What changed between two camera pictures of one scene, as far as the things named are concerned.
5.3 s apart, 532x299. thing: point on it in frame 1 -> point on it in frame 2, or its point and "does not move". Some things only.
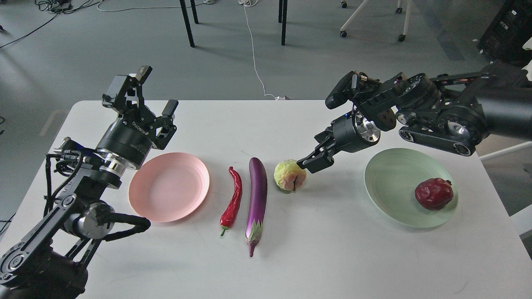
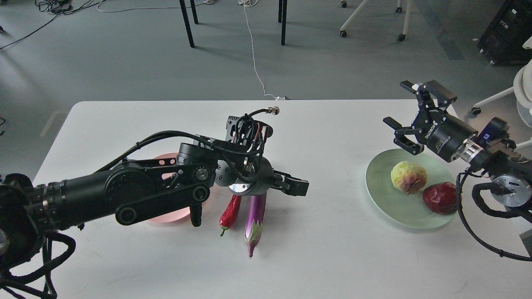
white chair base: [401, 37] does not move
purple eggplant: [256, 203] does not move
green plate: [390, 179] does not move
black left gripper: [128, 140] -> [265, 178]
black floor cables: [56, 7] does not move
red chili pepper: [230, 211] does not move
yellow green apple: [289, 175] -> [408, 177]
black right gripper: [350, 133] -> [444, 133]
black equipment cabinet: [509, 31] does not move
